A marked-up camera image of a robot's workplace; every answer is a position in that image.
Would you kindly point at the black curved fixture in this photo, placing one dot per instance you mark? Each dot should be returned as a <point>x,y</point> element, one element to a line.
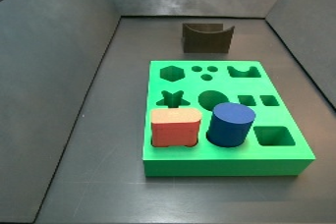
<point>206,38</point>

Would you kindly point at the green shape sorter block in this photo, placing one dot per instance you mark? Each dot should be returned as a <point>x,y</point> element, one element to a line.
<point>275,149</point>

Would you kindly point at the red rounded block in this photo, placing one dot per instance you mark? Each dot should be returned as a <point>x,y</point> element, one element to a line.
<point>175,126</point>

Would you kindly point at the dark blue cylinder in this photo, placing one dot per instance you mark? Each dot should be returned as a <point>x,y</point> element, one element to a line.
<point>230,124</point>

